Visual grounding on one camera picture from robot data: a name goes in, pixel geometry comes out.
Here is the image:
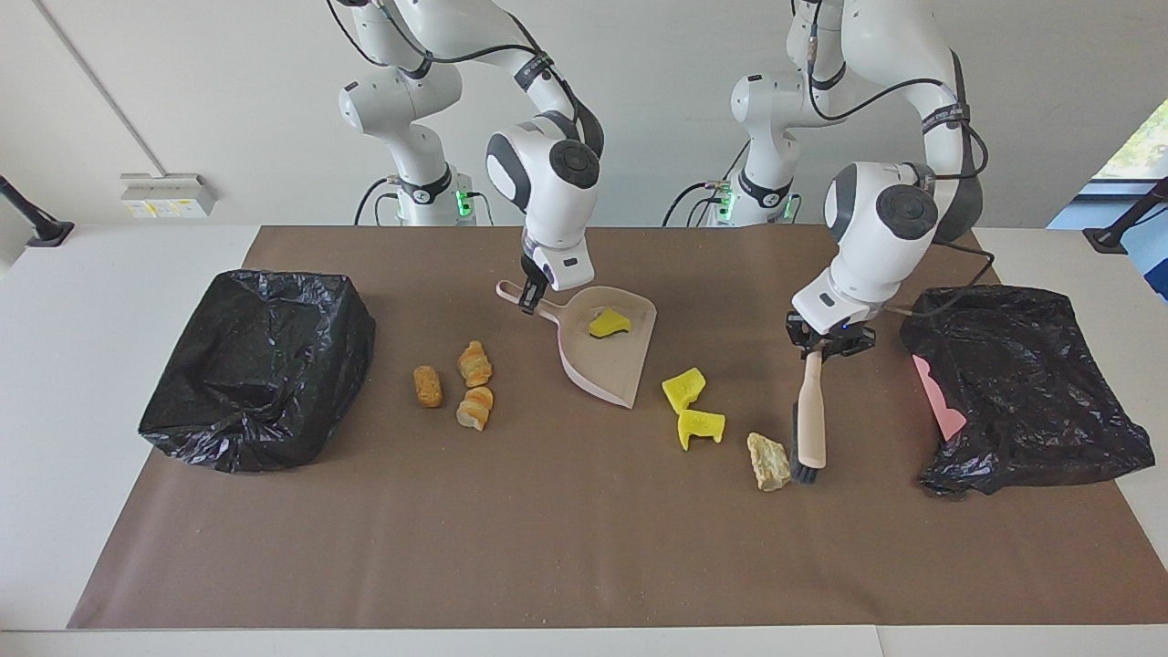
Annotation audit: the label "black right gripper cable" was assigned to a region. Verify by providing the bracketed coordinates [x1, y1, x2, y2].
[326, 0, 585, 120]

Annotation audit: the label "white wall socket box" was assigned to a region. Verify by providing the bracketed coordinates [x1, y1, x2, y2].
[120, 172, 218, 219]

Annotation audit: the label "pink plastic bin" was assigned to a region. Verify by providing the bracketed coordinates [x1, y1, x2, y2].
[912, 354, 968, 443]

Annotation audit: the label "pale pink plastic dustpan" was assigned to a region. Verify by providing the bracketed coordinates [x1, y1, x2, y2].
[495, 279, 658, 410]

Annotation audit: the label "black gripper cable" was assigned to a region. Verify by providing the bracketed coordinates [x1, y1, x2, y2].
[326, 0, 585, 120]
[808, 0, 997, 320]

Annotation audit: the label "brown paper table mat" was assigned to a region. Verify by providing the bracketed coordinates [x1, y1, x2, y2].
[68, 225, 1168, 631]

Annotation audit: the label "beige handled hand brush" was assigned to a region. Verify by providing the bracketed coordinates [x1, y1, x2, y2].
[790, 351, 828, 484]

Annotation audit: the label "black camera stand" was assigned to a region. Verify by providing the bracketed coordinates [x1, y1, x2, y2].
[0, 173, 76, 248]
[1083, 176, 1168, 255]

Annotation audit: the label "orange striped croissant piece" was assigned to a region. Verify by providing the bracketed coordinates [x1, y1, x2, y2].
[455, 386, 495, 433]
[456, 340, 494, 389]

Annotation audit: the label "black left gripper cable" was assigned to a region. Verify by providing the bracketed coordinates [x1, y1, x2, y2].
[808, 0, 997, 320]

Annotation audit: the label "black plastic trash bag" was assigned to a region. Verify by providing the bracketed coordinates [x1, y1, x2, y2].
[137, 267, 377, 474]
[899, 284, 1156, 496]

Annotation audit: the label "beige crusty bread chunk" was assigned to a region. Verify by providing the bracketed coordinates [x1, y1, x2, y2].
[746, 432, 793, 493]

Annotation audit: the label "window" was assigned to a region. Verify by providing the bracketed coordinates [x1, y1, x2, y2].
[1090, 96, 1168, 182]

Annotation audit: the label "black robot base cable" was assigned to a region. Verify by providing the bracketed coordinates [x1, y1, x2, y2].
[353, 176, 403, 227]
[662, 141, 751, 227]

